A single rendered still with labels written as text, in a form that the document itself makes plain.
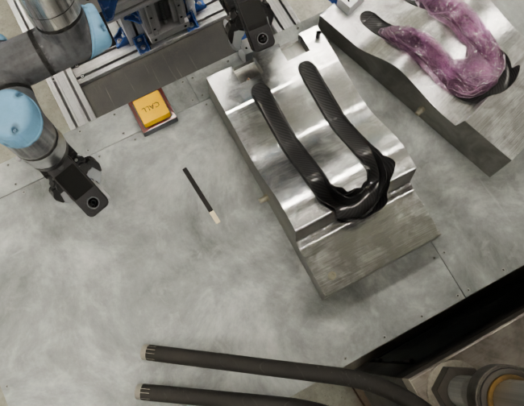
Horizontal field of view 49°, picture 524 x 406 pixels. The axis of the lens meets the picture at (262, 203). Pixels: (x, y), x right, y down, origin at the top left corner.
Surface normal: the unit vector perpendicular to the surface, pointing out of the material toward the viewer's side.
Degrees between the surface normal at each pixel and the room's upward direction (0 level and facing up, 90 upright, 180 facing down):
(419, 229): 0
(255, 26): 33
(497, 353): 0
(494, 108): 0
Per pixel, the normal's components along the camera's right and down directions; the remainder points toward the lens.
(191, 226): 0.00, -0.25
